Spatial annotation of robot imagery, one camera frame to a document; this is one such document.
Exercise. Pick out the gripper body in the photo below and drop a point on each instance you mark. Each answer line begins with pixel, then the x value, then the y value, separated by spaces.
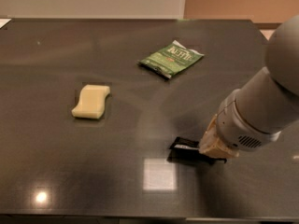
pixel 238 129

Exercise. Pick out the black rxbar chocolate wrapper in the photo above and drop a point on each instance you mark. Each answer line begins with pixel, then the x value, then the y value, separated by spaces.
pixel 188 150

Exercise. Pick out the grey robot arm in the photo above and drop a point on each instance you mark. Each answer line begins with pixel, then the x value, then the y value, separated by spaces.
pixel 256 114

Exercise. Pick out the yellow sponge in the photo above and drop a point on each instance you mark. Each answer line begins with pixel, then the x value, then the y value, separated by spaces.
pixel 92 102

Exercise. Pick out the green Kettle chips bag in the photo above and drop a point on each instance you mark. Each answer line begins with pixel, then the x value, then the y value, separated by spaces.
pixel 171 60

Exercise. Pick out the white paper at table corner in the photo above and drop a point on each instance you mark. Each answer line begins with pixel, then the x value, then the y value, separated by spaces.
pixel 4 22

